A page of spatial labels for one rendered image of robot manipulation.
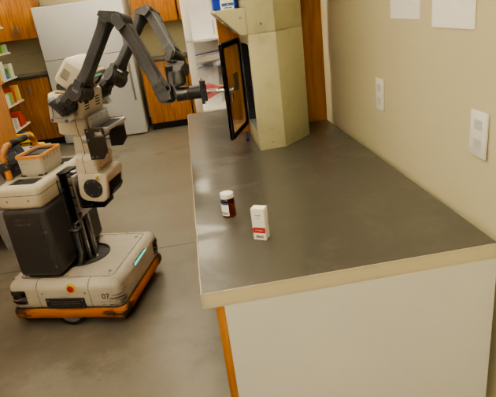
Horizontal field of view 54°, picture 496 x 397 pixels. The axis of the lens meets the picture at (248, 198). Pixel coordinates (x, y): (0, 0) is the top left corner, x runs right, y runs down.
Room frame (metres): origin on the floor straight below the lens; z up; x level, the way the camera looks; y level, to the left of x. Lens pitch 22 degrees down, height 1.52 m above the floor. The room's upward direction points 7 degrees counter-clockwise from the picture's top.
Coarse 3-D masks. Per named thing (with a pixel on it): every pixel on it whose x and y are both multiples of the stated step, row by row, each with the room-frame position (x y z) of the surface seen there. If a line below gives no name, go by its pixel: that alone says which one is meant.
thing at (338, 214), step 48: (192, 144) 2.22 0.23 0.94; (240, 144) 2.12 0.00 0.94; (336, 144) 1.93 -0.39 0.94; (240, 192) 1.51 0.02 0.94; (288, 192) 1.46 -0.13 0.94; (336, 192) 1.41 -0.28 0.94; (384, 192) 1.36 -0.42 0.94; (240, 240) 1.16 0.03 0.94; (288, 240) 1.12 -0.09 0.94; (336, 240) 1.09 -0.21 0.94; (384, 240) 1.06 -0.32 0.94; (432, 240) 1.03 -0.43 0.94; (480, 240) 1.00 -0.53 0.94; (240, 288) 0.92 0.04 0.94; (288, 288) 0.93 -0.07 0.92
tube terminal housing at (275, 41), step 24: (240, 0) 2.08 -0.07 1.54; (264, 0) 1.98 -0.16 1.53; (288, 0) 2.07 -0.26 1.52; (264, 24) 1.98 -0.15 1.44; (288, 24) 2.06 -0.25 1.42; (264, 48) 1.98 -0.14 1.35; (288, 48) 2.05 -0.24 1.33; (264, 72) 1.98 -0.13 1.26; (288, 72) 2.04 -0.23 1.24; (264, 96) 1.98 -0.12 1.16; (288, 96) 2.03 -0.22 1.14; (264, 120) 1.98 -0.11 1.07; (288, 120) 2.02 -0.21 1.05; (264, 144) 1.98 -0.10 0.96; (288, 144) 2.00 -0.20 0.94
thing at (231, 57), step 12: (228, 48) 2.11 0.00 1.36; (228, 60) 2.09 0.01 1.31; (228, 72) 2.06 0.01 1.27; (240, 72) 2.25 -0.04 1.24; (228, 84) 2.04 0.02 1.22; (240, 84) 2.23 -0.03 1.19; (240, 96) 2.20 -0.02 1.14; (240, 108) 2.18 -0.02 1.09; (228, 120) 1.99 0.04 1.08; (240, 120) 2.15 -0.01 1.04
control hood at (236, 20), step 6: (216, 12) 1.97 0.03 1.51; (222, 12) 1.97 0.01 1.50; (228, 12) 1.97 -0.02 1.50; (234, 12) 1.97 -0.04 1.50; (240, 12) 1.98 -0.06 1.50; (216, 18) 2.27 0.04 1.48; (222, 18) 1.97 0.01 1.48; (228, 18) 1.97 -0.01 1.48; (234, 18) 1.97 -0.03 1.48; (240, 18) 1.97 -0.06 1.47; (228, 24) 1.97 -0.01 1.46; (234, 24) 1.97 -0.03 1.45; (240, 24) 1.98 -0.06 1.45; (234, 30) 2.01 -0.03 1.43; (240, 30) 1.98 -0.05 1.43; (246, 30) 1.98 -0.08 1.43
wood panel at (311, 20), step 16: (304, 0) 2.37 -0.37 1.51; (304, 16) 2.37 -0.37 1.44; (320, 16) 2.38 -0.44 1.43; (224, 32) 2.34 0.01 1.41; (304, 32) 2.37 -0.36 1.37; (320, 32) 2.38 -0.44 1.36; (304, 48) 2.37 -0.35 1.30; (320, 48) 2.38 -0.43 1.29; (320, 64) 2.38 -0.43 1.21; (320, 80) 2.38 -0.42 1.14; (320, 96) 2.38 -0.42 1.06; (320, 112) 2.38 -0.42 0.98
